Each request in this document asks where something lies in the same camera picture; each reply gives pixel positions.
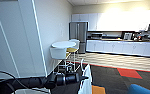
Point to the white T-shirt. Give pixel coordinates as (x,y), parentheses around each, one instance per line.
(86,83)

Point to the white clothes hanger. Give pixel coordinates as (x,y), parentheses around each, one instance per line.
(82,65)

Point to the yellow high stool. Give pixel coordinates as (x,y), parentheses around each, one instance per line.
(72,50)

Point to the round white table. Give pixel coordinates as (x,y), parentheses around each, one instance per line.
(63,44)

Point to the white high chair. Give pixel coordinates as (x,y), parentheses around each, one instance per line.
(75,42)

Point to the steel refrigerator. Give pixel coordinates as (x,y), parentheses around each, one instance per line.
(78,35)

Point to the dark microwave oven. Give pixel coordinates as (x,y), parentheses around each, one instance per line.
(96,36)

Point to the white lower kitchen cabinets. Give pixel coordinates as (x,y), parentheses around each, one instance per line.
(124,47)

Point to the white kitchen cabinets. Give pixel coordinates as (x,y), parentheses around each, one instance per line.
(124,47)
(104,20)

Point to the small dark counter appliance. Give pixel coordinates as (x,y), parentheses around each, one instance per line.
(128,36)

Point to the white upper kitchen cabinets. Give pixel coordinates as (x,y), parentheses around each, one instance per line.
(104,20)

